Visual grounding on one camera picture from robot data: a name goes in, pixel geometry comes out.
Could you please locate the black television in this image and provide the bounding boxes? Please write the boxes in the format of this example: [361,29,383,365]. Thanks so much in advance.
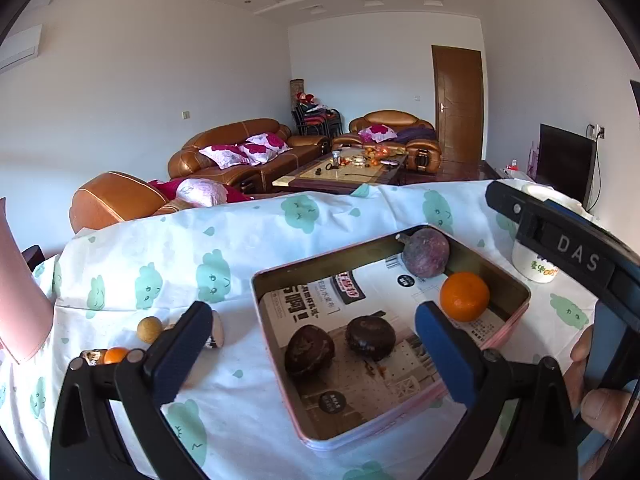
[535,123,597,211]

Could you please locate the white magenta floral pillow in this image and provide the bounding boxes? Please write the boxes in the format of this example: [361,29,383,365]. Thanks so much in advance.
[199,144,251,169]
[247,131,292,155]
[358,125,398,143]
[238,142,278,166]

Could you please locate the purple blanket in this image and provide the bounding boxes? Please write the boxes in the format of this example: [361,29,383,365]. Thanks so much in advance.
[395,126,436,143]

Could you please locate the wooden coffee table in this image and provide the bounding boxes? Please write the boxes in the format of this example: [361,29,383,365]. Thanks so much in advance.
[272,146,408,195]

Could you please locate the white air conditioner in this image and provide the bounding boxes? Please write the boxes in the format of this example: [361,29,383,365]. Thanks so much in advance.
[0,25,41,72]

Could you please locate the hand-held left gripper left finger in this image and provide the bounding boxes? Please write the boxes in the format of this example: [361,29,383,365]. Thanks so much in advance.
[50,301,215,480]

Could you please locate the tan round fruit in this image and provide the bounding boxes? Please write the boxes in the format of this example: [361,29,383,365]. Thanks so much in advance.
[137,316,164,344]

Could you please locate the purple passion fruit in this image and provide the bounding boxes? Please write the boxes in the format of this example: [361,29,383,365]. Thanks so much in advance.
[402,227,451,279]

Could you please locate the long brown leather sofa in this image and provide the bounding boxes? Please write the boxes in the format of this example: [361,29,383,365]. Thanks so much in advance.
[167,119,331,196]

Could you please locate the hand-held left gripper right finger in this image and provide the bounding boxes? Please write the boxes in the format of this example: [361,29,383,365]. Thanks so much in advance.
[414,301,578,480]

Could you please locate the pink cloth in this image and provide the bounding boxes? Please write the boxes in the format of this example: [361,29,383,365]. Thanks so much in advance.
[0,197,56,363]

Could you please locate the pale pink pillow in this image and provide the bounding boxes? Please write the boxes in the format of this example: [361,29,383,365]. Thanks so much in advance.
[175,178,228,207]

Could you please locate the printed paper liner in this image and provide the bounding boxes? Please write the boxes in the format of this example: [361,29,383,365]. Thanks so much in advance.
[262,255,521,441]

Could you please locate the white cartoon print cup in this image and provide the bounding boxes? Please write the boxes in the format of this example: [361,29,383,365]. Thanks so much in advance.
[511,183,596,285]

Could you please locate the dark television cabinet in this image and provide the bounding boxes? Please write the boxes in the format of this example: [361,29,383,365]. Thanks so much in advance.
[477,160,531,182]

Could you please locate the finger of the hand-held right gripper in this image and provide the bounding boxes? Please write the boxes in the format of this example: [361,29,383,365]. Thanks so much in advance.
[486,180,525,239]

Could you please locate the brown leather sofa with piping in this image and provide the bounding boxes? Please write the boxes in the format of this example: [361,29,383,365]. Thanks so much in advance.
[70,171,256,233]

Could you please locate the dark brown chair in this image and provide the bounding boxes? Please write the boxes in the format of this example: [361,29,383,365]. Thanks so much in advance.
[21,244,47,272]

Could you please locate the person's right hand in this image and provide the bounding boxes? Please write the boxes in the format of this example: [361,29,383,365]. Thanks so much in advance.
[564,324,636,438]

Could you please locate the brown wooden door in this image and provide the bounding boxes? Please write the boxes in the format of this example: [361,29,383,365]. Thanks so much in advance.
[431,45,485,163]

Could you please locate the pink tin box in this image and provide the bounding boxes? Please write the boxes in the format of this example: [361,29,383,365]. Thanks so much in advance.
[250,223,532,456]

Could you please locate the white cloth with green clouds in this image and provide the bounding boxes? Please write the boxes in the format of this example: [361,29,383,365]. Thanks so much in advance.
[0,182,640,480]

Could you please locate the stacked black chairs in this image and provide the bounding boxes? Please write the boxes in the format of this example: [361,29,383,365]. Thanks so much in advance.
[292,102,343,137]

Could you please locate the large orange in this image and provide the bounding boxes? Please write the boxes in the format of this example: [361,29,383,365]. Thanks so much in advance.
[440,272,491,323]

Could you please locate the brown leather armchair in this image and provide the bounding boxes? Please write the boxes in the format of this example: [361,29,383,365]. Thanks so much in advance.
[332,110,443,173]

